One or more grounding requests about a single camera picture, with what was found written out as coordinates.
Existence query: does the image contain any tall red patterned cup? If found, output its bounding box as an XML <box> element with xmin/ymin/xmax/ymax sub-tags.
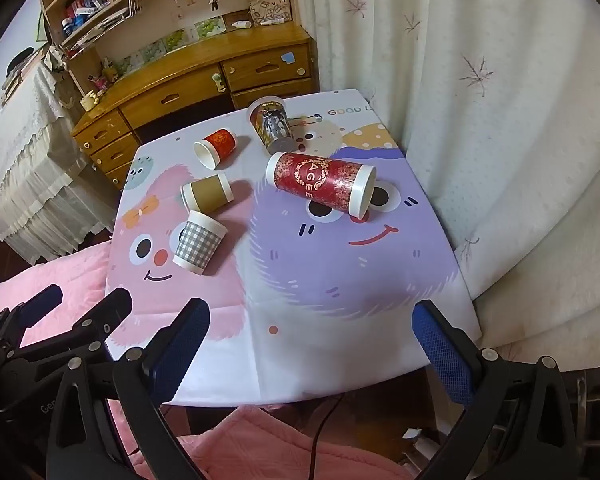
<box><xmin>265</xmin><ymin>153</ymin><xmax>376</xmax><ymax>220</ymax></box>

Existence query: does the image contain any cartoon monster tablecloth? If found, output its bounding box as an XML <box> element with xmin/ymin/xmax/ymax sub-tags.
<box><xmin>106</xmin><ymin>89</ymin><xmax>480</xmax><ymax>406</ymax></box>

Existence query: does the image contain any small red paper cup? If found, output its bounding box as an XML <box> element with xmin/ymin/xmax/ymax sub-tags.
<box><xmin>194</xmin><ymin>128</ymin><xmax>237</xmax><ymax>170</ymax></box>

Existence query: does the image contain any wooden desk with drawers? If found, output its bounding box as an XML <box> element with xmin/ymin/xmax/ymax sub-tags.
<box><xmin>72</xmin><ymin>22</ymin><xmax>318</xmax><ymax>188</ymax></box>

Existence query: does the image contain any pink quilted blanket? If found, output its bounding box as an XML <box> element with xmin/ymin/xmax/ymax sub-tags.
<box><xmin>0</xmin><ymin>242</ymin><xmax>413</xmax><ymax>479</ymax></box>

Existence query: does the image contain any white lace bed cover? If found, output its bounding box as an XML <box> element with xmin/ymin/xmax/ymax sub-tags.
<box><xmin>0</xmin><ymin>63</ymin><xmax>120</xmax><ymax>264</ymax></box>

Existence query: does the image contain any wooden bookshelf hutch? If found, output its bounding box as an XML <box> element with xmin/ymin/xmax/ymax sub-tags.
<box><xmin>40</xmin><ymin>0</ymin><xmax>294</xmax><ymax>94</ymax></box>

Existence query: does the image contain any grey plaid paper cup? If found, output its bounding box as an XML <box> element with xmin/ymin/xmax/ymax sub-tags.
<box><xmin>172</xmin><ymin>210</ymin><xmax>227</xmax><ymax>274</ymax></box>

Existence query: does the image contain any black cable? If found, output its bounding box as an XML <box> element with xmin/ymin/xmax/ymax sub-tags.
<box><xmin>306</xmin><ymin>394</ymin><xmax>347</xmax><ymax>480</ymax></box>

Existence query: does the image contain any brown kraft paper cup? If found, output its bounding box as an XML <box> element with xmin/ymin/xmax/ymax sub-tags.
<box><xmin>181</xmin><ymin>174</ymin><xmax>234</xmax><ymax>214</ymax></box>

